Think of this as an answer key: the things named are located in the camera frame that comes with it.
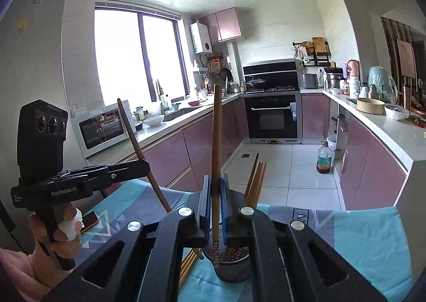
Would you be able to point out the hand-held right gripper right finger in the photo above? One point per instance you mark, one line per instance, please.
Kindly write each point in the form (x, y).
(225, 208)

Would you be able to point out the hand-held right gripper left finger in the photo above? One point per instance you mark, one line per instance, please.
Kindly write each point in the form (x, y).
(205, 208)

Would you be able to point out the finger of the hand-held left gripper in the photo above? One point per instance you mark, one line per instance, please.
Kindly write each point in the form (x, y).
(126, 163)
(129, 173)

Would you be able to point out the bunch of wooden chopsticks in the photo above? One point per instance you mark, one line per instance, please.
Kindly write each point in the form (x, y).
(256, 182)

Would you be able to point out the black mesh holder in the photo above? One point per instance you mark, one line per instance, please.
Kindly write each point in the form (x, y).
(229, 272)

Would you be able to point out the person's left forearm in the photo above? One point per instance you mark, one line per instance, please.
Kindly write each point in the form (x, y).
(20, 275)

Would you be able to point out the person's left hand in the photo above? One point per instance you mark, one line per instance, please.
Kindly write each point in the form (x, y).
(68, 218)

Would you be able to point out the white countertop oven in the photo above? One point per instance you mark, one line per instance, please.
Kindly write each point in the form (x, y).
(100, 128)

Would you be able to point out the black smartphone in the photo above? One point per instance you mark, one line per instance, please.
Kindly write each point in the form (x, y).
(90, 218)

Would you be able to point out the pink base cabinet run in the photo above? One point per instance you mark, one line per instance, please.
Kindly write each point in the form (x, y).
(199, 142)
(366, 162)

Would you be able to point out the grey refrigerator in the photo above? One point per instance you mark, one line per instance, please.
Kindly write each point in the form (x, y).
(33, 65)

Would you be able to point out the black built-in oven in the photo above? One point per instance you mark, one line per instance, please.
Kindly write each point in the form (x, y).
(273, 118)

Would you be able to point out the kitchen window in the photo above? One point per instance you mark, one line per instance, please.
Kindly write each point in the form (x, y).
(119, 55)

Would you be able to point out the cooking oil bottle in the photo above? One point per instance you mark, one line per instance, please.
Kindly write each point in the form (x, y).
(324, 162)

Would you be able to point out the white bucket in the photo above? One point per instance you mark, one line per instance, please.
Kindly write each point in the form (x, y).
(331, 143)

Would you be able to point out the wok with lid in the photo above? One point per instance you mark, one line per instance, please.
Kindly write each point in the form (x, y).
(255, 83)

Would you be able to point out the hanging frying pan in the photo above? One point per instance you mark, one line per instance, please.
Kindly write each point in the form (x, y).
(225, 74)

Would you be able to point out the teal patterned tablecloth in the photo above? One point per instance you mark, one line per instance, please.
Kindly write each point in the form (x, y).
(359, 242)

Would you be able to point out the black range hood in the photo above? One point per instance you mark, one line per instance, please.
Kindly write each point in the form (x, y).
(269, 70)

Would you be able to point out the white water heater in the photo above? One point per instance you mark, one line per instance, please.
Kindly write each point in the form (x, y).
(200, 38)

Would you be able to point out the silver box appliance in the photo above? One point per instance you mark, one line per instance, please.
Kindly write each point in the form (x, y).
(309, 81)

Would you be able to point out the steel steamer pot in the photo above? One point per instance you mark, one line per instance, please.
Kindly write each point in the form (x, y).
(333, 79)

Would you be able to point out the beige round tin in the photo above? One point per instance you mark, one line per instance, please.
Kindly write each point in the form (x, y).
(370, 106)

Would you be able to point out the white jar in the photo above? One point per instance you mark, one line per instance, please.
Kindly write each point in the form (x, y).
(354, 86)

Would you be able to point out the pink kettle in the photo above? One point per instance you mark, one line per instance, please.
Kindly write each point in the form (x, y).
(353, 68)

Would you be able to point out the bowl in white bag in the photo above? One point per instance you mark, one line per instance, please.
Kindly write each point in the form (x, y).
(396, 113)

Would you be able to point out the teal plastic-covered fan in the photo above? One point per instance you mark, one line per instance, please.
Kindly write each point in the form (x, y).
(379, 82)

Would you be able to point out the brown framed picture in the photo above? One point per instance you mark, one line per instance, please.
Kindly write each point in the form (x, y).
(406, 58)

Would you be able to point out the pink wall cabinet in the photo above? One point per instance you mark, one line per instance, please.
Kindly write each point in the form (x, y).
(226, 25)

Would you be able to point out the black wall rack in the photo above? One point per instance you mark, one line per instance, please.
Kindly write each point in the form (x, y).
(319, 55)

